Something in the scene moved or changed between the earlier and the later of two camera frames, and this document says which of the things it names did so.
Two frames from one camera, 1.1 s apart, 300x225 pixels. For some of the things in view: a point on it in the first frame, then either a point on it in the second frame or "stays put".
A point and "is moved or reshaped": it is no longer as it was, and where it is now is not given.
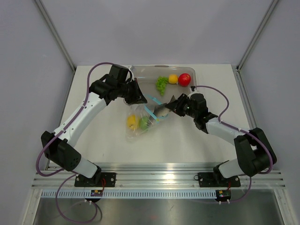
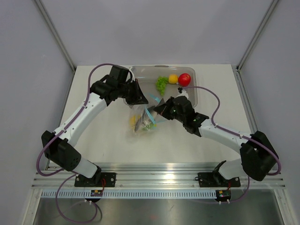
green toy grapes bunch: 161,83 stays put
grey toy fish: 161,110 is moved or reshaped
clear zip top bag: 141,116 is moved or reshaped
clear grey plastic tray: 163,82 stays put
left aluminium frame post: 56,34 stays put
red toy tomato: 184,79 stays put
